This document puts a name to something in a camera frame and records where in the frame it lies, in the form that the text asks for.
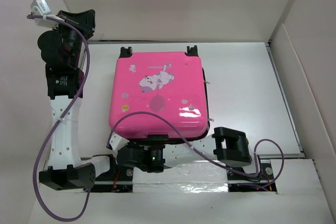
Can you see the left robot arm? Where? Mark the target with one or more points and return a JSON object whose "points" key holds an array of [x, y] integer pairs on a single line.
{"points": [[61, 51]]}

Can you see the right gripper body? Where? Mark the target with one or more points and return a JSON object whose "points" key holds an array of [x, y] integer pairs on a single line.
{"points": [[135, 146]]}

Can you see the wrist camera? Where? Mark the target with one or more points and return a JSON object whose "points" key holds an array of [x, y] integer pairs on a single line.
{"points": [[41, 8], [114, 142]]}

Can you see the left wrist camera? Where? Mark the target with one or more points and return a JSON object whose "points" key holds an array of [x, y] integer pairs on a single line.
{"points": [[41, 8]]}

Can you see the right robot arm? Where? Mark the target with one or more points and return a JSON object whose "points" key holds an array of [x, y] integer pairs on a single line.
{"points": [[225, 148]]}

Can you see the pink hard-shell suitcase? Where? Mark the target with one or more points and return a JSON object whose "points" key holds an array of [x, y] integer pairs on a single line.
{"points": [[153, 91]]}

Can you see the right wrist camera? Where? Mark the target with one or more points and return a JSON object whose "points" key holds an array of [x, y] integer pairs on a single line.
{"points": [[114, 142]]}

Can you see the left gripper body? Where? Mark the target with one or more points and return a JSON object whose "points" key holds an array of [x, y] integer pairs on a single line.
{"points": [[87, 30]]}

